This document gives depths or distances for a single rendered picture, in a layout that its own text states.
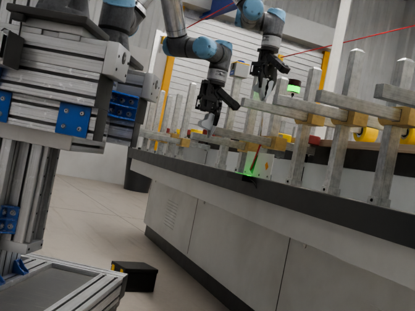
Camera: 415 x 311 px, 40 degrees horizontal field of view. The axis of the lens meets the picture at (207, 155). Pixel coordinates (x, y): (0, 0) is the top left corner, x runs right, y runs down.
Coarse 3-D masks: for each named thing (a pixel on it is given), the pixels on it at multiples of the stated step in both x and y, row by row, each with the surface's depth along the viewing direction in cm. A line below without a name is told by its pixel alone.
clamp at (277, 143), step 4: (264, 136) 226; (268, 136) 223; (272, 136) 219; (276, 136) 216; (272, 140) 218; (276, 140) 216; (280, 140) 217; (284, 140) 217; (272, 144) 218; (276, 144) 216; (280, 144) 217; (284, 144) 217; (268, 148) 221; (272, 148) 217; (276, 148) 216; (280, 148) 217; (284, 148) 217
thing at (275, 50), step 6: (258, 48) 224; (264, 48) 219; (270, 48) 218; (276, 48) 219; (264, 54) 222; (258, 60) 223; (264, 60) 221; (258, 66) 221; (264, 66) 218; (270, 66) 219; (252, 72) 222; (258, 72) 220; (264, 72) 217; (270, 72) 219; (276, 72) 221; (270, 78) 220
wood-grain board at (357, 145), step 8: (216, 136) 343; (320, 144) 226; (328, 144) 220; (352, 144) 205; (360, 144) 200; (368, 144) 196; (376, 144) 191; (400, 144) 179; (408, 144) 176; (400, 152) 179; (408, 152) 175
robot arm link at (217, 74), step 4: (212, 68) 209; (216, 68) 209; (208, 72) 211; (212, 72) 209; (216, 72) 209; (220, 72) 208; (224, 72) 209; (208, 76) 210; (212, 76) 209; (216, 76) 209; (220, 76) 209; (224, 76) 210; (216, 80) 209; (220, 80) 209; (224, 80) 210
